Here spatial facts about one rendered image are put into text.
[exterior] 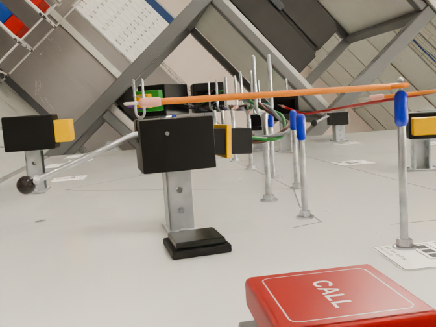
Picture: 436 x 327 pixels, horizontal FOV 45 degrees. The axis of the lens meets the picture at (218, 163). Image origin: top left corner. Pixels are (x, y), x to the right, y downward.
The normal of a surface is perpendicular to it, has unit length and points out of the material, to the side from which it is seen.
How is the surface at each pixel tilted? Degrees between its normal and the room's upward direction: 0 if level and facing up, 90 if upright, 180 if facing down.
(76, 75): 90
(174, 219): 85
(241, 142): 84
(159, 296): 48
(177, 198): 85
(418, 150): 104
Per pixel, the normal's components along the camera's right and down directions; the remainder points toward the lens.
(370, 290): -0.07, -0.99
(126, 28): 0.06, 0.02
